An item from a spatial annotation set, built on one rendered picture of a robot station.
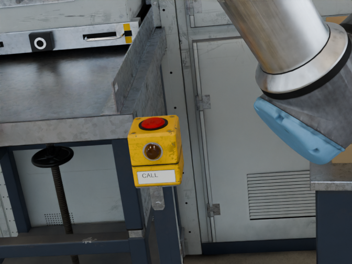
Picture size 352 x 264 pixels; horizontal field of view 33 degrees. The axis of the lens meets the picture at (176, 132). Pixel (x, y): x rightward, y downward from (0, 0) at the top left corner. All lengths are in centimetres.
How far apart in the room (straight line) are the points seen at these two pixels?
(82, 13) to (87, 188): 71
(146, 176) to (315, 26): 37
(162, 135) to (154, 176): 8
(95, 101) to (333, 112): 59
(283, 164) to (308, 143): 111
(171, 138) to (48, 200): 125
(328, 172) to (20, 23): 96
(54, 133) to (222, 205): 94
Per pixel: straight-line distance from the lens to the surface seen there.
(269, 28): 82
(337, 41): 88
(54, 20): 167
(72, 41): 166
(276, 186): 203
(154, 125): 98
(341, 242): 118
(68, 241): 142
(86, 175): 208
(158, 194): 103
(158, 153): 96
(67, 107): 129
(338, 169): 113
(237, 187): 202
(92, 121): 122
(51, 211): 219
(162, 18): 184
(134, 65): 144
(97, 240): 140
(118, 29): 162
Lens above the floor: 129
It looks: 24 degrees down
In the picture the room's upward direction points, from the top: 7 degrees counter-clockwise
